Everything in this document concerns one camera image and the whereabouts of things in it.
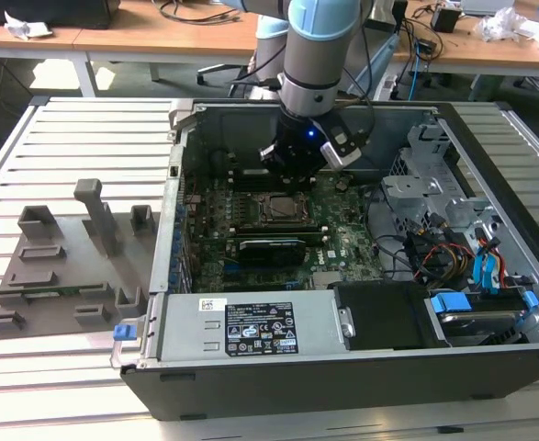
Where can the thin metal locking lever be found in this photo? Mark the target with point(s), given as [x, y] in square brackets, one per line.
[271, 195]

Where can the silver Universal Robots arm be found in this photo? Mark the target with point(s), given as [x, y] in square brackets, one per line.
[315, 64]

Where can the CPU socket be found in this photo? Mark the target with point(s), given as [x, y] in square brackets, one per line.
[263, 209]

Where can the black RAM slot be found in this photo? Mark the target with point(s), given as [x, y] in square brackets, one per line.
[278, 228]
[250, 185]
[280, 237]

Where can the coin cell battery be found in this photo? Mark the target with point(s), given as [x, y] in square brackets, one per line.
[341, 185]

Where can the green motherboard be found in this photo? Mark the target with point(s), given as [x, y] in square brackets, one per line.
[342, 220]

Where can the black graphics card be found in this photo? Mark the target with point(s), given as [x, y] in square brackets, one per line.
[271, 252]

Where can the white power strip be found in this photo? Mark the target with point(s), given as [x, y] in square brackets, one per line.
[388, 87]

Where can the silver metal drive cage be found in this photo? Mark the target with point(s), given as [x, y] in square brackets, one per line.
[411, 188]

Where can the silver chipset heatsink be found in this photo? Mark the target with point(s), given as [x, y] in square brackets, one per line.
[326, 280]

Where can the black plastic bay cover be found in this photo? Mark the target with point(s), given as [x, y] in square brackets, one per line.
[388, 317]

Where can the silver power supply unit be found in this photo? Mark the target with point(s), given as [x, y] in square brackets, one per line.
[186, 321]

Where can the small black box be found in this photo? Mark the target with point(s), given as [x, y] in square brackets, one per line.
[445, 20]

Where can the wooden desk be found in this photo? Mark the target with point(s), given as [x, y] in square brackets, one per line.
[113, 39]
[480, 50]

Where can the hard disk in blue carrier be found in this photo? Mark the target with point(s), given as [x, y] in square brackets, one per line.
[452, 303]

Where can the black open PC case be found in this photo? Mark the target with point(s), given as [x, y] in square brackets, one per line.
[342, 386]

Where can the grey parts rack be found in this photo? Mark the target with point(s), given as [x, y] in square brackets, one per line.
[81, 271]

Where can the blue case latch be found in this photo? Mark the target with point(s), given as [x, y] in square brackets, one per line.
[123, 332]

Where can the silver laptop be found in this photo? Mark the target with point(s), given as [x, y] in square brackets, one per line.
[485, 5]

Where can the clear plastic bags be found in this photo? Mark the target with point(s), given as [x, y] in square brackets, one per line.
[503, 23]

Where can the black bag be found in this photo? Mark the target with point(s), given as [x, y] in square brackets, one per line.
[44, 11]

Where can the crumpled white paper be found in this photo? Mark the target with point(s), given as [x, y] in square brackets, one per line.
[23, 27]

